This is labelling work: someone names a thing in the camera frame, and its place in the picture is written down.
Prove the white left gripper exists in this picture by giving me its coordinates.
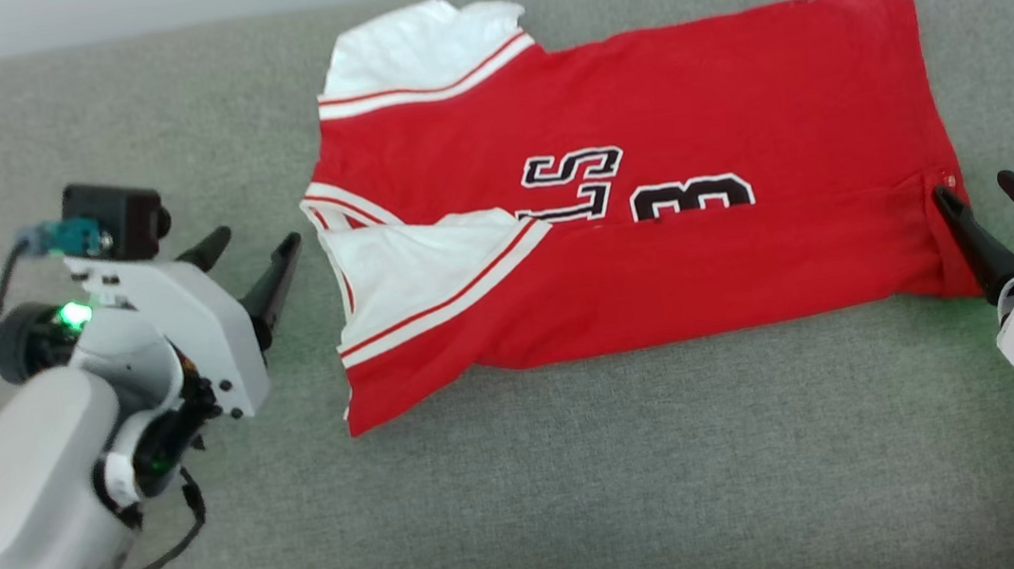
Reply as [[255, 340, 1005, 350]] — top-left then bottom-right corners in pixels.
[[62, 216, 323, 438]]

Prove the red and white jersey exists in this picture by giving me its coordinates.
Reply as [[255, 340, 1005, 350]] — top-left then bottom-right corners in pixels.
[[277, 0, 992, 443]]

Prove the teal left cable connector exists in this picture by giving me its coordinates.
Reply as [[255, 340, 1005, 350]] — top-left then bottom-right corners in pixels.
[[17, 213, 106, 266]]

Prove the short black looped cable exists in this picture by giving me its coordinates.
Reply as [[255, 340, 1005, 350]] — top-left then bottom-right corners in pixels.
[[94, 464, 214, 569]]

